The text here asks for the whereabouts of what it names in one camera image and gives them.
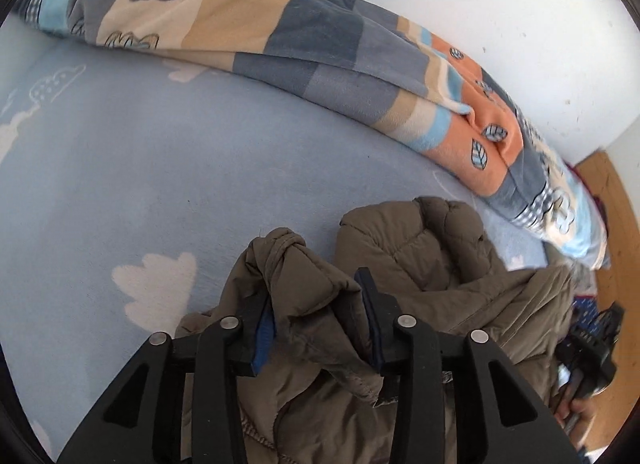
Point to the person right hand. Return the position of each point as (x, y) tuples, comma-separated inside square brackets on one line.
[(586, 412)]

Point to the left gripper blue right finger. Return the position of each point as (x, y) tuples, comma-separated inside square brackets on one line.
[(499, 417)]

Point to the light blue cloud bedsheet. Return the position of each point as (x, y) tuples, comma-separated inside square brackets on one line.
[(129, 186)]

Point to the brown puffer jacket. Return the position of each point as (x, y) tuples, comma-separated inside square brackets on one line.
[(317, 400)]

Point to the navy star pillow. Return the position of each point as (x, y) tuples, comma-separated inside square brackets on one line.
[(585, 313)]

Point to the wooden headboard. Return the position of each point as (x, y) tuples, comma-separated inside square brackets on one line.
[(619, 283)]

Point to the patchwork rolled blanket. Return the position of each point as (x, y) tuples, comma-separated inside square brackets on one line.
[(371, 65)]

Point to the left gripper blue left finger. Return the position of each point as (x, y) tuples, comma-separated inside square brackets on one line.
[(138, 417)]

